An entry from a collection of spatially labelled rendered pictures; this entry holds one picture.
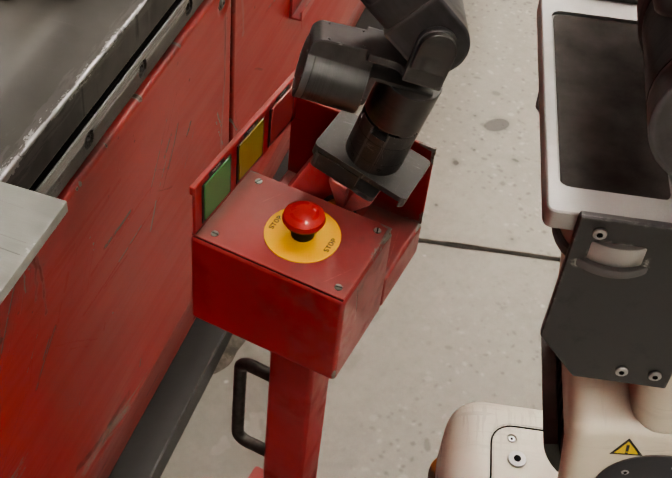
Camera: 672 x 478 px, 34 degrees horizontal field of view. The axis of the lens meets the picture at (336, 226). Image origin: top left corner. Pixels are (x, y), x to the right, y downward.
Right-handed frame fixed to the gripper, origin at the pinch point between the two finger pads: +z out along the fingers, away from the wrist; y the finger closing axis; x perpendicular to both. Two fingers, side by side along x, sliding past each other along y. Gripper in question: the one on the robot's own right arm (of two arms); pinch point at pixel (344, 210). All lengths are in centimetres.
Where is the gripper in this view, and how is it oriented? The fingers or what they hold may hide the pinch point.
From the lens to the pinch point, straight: 113.1
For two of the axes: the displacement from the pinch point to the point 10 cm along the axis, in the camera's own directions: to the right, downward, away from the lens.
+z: -3.1, 6.0, 7.4
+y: -8.4, -5.3, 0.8
